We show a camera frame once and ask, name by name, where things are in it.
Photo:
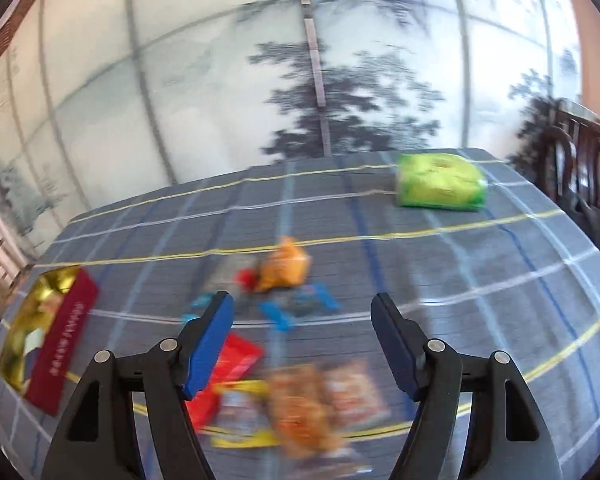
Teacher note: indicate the orange snack packet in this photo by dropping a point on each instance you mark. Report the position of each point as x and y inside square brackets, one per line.
[282, 265]

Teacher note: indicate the dark wooden chair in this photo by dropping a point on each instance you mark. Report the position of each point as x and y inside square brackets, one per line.
[580, 135]

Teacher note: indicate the reddish brown snack packet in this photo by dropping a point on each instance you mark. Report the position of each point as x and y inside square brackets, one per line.
[355, 395]

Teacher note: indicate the red and gold tin box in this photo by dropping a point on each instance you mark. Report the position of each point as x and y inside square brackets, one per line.
[65, 340]

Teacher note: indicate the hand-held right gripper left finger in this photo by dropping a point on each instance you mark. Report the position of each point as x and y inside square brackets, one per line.
[215, 340]

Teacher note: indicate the light blue and navy packet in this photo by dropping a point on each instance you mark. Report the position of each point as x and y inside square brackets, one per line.
[300, 307]

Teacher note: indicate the clear packet of brown snacks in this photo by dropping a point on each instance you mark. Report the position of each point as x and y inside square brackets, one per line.
[300, 410]

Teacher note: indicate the red snack packet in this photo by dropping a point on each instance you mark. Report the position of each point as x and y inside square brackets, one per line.
[230, 365]

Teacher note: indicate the green snack packet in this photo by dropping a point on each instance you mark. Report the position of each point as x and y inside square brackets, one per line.
[437, 182]

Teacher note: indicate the yellow snack packet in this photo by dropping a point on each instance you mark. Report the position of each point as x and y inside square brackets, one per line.
[240, 415]

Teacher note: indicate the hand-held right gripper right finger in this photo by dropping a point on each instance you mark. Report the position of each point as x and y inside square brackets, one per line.
[395, 345]

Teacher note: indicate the light wooden chair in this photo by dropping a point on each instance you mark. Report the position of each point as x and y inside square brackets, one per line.
[0, 265]

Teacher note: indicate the blue plaid tablecloth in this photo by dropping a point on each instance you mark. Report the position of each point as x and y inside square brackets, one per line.
[430, 270]

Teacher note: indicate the ink-painted folding screen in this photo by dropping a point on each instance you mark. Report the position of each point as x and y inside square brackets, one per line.
[180, 60]

